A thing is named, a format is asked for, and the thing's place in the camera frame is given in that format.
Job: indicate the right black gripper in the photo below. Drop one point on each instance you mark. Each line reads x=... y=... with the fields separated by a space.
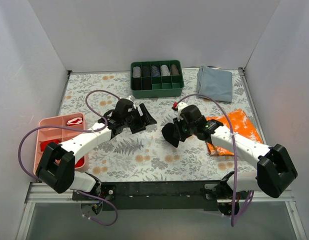
x=179 y=130

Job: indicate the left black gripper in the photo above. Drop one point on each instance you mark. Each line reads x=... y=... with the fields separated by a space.
x=138 y=120

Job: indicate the black boxer underwear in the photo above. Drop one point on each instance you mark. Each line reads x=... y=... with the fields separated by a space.
x=168 y=133

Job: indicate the light blue cloth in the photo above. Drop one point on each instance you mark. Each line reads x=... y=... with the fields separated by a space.
x=214 y=83

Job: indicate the orange white patterned cloth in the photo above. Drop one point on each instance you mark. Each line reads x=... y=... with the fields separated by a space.
x=242 y=125

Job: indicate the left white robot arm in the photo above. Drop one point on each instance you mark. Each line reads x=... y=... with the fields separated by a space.
x=56 y=167

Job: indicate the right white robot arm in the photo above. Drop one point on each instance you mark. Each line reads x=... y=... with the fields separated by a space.
x=274 y=169

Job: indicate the green compartment organizer box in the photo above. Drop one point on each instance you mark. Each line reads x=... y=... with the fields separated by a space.
x=157 y=87

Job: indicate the blue patterned rolled sock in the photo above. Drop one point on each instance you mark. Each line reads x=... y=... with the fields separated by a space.
x=155 y=71

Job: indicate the black speckled rolled sock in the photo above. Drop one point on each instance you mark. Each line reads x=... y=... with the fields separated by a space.
x=146 y=71

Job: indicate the brown rolled sock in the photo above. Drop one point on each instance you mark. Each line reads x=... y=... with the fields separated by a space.
x=174 y=70

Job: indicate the red white rolled cloth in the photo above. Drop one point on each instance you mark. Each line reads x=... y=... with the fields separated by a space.
x=74 y=121

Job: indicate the red rolled cloth lower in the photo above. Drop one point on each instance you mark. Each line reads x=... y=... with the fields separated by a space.
x=80 y=163

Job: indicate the red rolled cloth middle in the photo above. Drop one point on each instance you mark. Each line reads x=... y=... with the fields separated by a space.
x=44 y=144

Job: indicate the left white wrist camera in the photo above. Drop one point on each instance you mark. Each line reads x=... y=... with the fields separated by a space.
x=131 y=100

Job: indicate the aluminium frame rail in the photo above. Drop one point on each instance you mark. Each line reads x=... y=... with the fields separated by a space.
x=42 y=193

